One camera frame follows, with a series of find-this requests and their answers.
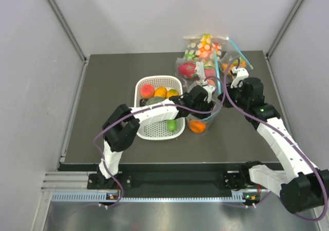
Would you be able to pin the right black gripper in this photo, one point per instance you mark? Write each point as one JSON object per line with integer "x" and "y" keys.
{"x": 231, "y": 90}

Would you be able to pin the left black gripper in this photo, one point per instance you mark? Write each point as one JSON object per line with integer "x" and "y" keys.
{"x": 207, "y": 105}

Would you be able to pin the clear zip bag with vegetables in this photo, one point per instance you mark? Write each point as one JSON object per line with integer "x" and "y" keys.
{"x": 208, "y": 120}

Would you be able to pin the green fake cucumber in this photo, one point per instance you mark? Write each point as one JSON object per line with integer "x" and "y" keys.
{"x": 172, "y": 125}

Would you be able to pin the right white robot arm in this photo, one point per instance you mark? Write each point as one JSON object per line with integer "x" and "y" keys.
{"x": 302, "y": 185}

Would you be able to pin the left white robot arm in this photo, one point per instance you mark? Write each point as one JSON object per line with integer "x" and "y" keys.
{"x": 121, "y": 128}

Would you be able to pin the yellow orange fake mango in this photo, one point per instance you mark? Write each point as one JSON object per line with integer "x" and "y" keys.
{"x": 171, "y": 93}

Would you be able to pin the zip bag with dragon fruit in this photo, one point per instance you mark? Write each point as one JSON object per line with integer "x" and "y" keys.
{"x": 186, "y": 72}

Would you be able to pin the orange fake tangerine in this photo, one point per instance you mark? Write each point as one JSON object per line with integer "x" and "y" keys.
{"x": 197, "y": 126}

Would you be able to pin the orange fake orange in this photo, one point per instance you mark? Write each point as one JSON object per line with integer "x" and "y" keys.
{"x": 161, "y": 92}

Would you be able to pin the small zip bag with oranges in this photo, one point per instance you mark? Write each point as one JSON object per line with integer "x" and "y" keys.
{"x": 234, "y": 59}

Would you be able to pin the green fake melon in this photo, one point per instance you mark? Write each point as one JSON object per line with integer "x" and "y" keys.
{"x": 154, "y": 100}

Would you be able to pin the red fake peach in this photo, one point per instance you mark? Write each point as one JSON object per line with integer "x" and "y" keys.
{"x": 147, "y": 91}

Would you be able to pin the polka dot fruit bag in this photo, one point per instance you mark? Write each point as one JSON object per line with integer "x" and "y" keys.
{"x": 205, "y": 47}

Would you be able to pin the dark fake fruit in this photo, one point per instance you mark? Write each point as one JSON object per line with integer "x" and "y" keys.
{"x": 142, "y": 102}

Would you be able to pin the white perforated plastic basket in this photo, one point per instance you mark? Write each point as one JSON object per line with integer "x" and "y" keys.
{"x": 154, "y": 124}

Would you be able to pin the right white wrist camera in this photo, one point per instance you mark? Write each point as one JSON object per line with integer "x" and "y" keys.
{"x": 239, "y": 74}

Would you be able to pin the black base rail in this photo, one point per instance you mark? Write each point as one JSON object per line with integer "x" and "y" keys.
{"x": 164, "y": 177}

